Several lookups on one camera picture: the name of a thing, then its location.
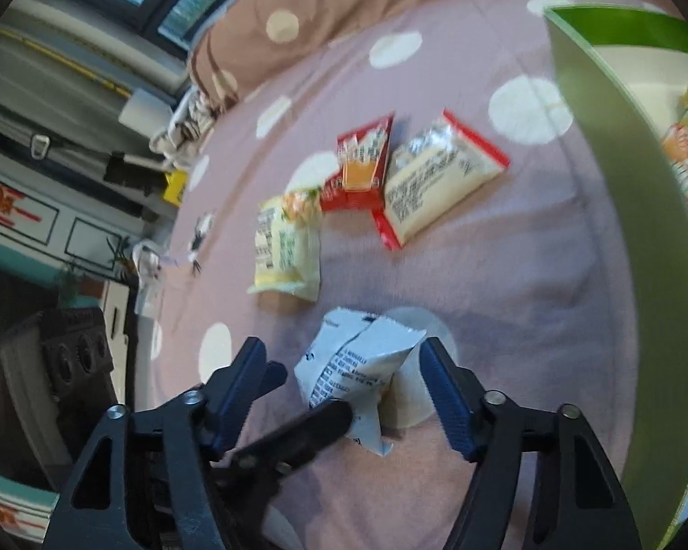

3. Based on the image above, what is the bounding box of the green cardboard box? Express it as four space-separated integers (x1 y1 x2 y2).
542 5 688 550

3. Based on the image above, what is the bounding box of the white paper roll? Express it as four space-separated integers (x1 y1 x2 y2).
119 87 170 135

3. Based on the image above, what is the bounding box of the red snack packet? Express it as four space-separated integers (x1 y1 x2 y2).
320 113 395 213

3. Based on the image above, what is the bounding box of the black device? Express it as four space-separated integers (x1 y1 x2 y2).
103 152 170 201

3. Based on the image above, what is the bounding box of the cream packet with red ends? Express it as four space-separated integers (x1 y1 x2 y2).
372 109 511 250

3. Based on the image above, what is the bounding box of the white grey snack packet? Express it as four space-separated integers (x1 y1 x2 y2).
294 308 429 458

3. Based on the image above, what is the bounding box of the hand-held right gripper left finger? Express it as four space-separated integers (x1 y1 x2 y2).
46 337 290 550

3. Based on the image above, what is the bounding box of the small yellow box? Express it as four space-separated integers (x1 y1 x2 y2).
163 170 187 206

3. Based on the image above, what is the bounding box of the striped white cloth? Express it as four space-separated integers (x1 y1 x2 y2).
149 88 216 155

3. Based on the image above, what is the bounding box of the brown polka dot pillow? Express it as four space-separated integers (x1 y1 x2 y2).
186 0 551 110

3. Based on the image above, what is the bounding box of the pale green yellow snack packet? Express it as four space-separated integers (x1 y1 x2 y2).
248 188 325 302

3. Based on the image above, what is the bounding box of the white plastic bag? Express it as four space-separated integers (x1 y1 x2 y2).
129 241 178 319

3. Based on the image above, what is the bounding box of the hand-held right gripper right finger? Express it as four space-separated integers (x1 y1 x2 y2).
418 337 643 550

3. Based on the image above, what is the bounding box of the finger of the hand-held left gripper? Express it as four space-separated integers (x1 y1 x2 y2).
228 399 356 480

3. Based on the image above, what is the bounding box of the black speaker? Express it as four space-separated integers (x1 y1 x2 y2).
0 306 127 471

